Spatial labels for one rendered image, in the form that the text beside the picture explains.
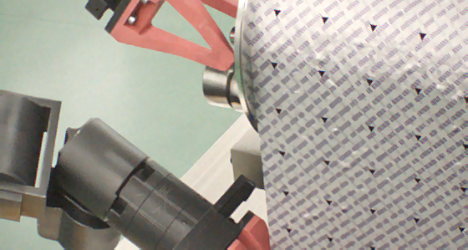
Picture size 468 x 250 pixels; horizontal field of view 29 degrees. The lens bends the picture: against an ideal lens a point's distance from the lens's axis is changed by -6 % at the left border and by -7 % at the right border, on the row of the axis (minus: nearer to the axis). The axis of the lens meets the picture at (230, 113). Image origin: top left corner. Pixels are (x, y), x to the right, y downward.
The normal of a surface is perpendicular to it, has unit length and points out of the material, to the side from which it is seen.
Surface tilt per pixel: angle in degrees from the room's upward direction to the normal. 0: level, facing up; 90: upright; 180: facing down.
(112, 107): 0
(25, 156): 63
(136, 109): 0
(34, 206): 115
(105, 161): 38
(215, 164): 0
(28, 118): 58
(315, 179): 90
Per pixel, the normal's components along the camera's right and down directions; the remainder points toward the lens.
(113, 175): -0.01, -0.22
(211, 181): -0.11, -0.86
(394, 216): -0.48, 0.49
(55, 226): -0.05, 0.83
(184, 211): 0.19, -0.48
